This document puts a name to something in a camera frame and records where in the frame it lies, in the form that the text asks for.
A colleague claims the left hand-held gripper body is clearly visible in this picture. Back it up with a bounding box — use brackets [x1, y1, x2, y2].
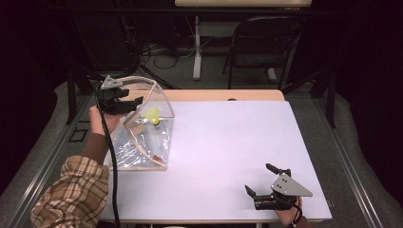
[95, 75, 132, 116]

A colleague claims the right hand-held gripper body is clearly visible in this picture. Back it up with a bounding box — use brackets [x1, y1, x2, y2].
[253, 168, 314, 211]

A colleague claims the yellow shuttlecock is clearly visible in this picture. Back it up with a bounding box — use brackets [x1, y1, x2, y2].
[141, 106, 162, 126]

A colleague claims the transparent bag with beige trim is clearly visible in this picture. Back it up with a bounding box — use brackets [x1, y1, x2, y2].
[107, 75, 176, 171]

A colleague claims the person's right hand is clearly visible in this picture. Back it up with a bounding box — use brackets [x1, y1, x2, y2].
[274, 197, 303, 227]

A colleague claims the person's left hand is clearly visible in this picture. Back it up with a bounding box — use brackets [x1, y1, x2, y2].
[88, 104, 126, 137]

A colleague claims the black metal stand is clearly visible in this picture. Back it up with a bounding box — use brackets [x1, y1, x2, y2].
[312, 67, 337, 129]
[65, 65, 96, 125]

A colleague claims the white sheet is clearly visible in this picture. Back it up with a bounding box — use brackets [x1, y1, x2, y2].
[101, 100, 333, 222]

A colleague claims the desk with white legs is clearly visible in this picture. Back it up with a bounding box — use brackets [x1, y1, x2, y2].
[174, 0, 313, 82]

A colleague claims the wooden table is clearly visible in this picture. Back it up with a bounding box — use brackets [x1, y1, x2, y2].
[101, 89, 333, 225]

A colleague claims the black folding chair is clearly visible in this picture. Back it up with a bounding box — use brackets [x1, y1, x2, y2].
[222, 15, 303, 91]

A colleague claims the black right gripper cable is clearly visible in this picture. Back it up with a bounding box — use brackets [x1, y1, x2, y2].
[286, 197, 303, 228]

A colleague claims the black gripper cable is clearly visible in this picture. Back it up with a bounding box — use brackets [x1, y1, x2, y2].
[286, 197, 303, 228]
[94, 88, 122, 228]

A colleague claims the bundle of floor cables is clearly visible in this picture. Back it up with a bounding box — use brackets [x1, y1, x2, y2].
[139, 39, 198, 70]

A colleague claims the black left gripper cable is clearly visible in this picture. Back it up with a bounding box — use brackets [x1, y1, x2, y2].
[94, 88, 122, 228]

